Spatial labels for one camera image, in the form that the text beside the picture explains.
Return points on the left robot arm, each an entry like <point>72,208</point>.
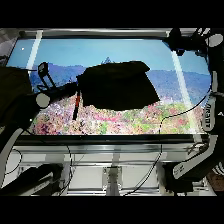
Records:
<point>13,106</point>

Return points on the silver frame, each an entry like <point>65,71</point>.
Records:
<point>113,178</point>

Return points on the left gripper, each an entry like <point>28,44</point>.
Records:
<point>65,90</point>

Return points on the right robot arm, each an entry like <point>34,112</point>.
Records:
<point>209,116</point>

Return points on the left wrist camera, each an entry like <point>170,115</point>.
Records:
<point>43,68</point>

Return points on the black garment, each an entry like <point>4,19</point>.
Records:
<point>116,86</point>

